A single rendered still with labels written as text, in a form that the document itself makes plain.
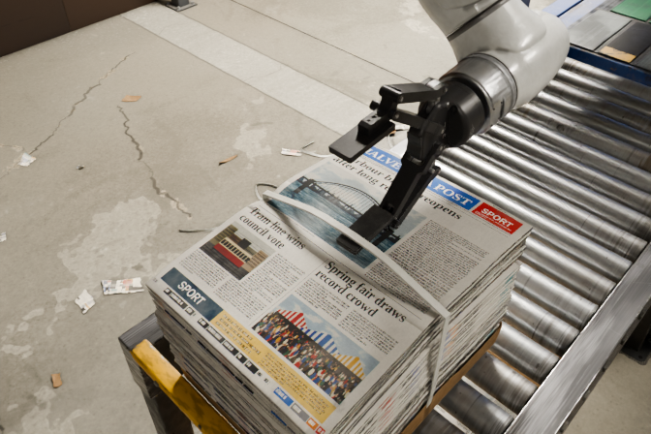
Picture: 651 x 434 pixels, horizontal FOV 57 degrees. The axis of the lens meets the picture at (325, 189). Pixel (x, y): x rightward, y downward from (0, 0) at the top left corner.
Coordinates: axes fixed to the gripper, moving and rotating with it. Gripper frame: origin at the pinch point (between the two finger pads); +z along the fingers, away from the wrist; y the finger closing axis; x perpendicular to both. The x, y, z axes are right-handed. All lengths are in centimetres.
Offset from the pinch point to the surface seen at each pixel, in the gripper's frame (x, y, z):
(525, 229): -12.3, 12.1, -18.5
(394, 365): -12.6, 10.2, 7.8
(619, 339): -26, 36, -29
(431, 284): -9.5, 9.7, -2.6
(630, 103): 0, 43, -95
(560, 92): 14, 42, -88
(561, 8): 44, 57, -151
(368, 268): -2.9, 9.5, 0.5
